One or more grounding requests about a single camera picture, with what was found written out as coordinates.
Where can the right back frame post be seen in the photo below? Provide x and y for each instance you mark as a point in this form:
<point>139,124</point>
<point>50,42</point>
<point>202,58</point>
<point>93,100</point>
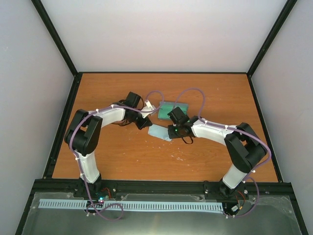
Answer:
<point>283,15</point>

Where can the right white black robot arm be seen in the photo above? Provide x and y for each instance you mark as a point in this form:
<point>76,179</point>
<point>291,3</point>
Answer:
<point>245,148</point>

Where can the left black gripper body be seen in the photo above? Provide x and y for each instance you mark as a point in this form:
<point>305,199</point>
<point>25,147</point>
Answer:
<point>139,124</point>

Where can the light blue cable duct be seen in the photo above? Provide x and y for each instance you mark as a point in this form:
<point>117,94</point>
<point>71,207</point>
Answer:
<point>133,206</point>

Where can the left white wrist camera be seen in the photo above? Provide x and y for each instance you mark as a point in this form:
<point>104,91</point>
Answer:
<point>148,109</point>

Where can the light blue cleaning cloth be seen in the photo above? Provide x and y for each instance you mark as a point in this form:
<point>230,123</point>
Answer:
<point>159,132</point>

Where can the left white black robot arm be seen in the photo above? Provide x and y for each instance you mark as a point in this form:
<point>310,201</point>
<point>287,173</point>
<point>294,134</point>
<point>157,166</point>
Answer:
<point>83,133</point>

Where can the left back frame post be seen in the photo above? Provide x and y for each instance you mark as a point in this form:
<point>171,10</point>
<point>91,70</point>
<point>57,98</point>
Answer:
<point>54,35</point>

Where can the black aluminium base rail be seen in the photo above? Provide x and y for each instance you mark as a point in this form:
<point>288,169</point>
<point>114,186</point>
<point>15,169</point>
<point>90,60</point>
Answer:
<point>210,190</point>

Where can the frame post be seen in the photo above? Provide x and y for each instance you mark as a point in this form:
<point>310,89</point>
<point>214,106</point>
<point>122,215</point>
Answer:
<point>283,15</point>
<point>54,35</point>

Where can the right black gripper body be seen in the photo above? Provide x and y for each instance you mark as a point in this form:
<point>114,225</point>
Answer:
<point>176,133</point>

